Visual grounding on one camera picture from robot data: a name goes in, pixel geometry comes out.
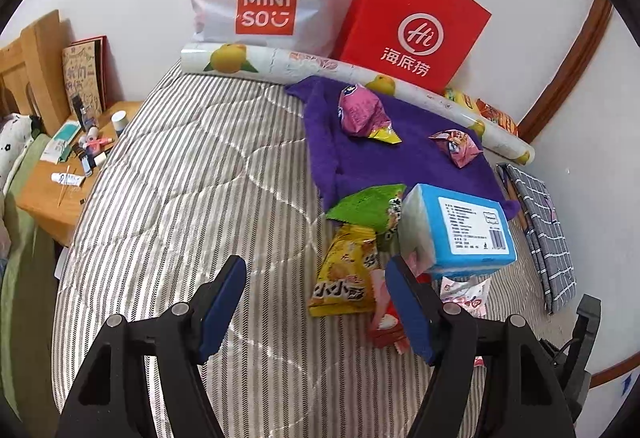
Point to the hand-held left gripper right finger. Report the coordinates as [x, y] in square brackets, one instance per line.
[407, 313]

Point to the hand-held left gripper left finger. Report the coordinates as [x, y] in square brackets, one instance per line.
[220, 313]

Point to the red snack packet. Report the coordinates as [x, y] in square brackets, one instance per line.
[385, 325]

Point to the white pink snack packet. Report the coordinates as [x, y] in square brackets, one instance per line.
[467, 295]

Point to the yellow snack packet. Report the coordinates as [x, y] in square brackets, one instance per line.
[340, 268]

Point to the wooden baseboard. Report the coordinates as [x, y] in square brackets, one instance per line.
[612, 370]

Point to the blue tissue pack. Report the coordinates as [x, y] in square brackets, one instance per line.
[465, 228]

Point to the grey plaid cloth pouch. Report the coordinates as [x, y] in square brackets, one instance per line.
[545, 228]

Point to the green snack packet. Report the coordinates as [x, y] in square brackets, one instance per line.
[365, 205]

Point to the purple towel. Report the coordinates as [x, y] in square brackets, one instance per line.
[425, 168]

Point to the wooden pencil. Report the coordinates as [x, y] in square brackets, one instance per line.
[515, 203]

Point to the striped quilt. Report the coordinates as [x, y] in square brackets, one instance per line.
[175, 168]

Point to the crumpled pink orange snack packet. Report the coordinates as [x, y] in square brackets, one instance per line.
[460, 146]

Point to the green blanket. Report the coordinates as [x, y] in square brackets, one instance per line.
[25, 268]

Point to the thin wooden stick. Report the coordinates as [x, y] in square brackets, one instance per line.
[65, 185]

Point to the white tube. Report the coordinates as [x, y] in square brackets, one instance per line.
[66, 179]

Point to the large pink snack packet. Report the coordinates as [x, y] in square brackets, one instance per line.
[360, 111]

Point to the wooden nightstand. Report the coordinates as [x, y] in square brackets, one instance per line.
[45, 198]

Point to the small white jar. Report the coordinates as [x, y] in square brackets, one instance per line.
[119, 122]

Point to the orange chip packet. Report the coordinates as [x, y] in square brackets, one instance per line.
[497, 116]

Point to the yellow chip packet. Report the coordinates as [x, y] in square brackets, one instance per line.
[460, 97]

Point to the teal packet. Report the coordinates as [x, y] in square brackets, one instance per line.
[62, 138]

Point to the dark small bottle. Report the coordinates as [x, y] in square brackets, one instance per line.
[81, 111]

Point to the fruit-print paper roll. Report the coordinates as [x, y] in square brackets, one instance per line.
[280, 63]

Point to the white spotted pillow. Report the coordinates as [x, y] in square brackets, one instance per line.
[15, 138]

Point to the red book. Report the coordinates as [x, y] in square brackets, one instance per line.
[104, 68]

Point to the illustrated brown notebook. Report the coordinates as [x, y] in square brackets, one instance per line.
[82, 73]

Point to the wooden headboard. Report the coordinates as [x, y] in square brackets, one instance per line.
[42, 58]

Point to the wooden door frame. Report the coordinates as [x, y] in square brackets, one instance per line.
[575, 63]

